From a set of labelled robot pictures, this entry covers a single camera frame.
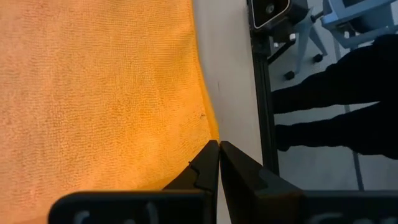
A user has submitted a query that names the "orange microfiber towel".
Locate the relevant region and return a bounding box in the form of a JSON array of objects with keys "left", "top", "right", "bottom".
[{"left": 0, "top": 0, "right": 220, "bottom": 224}]

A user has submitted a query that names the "person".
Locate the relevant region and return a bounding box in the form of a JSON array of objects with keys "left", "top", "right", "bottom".
[{"left": 272, "top": 33, "right": 398, "bottom": 161}]

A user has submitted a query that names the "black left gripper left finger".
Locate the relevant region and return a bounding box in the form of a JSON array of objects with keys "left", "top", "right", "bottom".
[{"left": 163, "top": 139, "right": 220, "bottom": 224}]

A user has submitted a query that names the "black aluminium table frame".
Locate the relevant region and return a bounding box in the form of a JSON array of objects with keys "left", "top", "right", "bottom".
[{"left": 247, "top": 18, "right": 280, "bottom": 177}]

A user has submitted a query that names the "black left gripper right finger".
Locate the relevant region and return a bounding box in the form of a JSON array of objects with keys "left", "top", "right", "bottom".
[{"left": 220, "top": 141, "right": 304, "bottom": 224}]

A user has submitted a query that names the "black white-rimmed depth camera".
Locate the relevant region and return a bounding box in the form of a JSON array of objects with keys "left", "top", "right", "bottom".
[{"left": 250, "top": 0, "right": 292, "bottom": 30}]

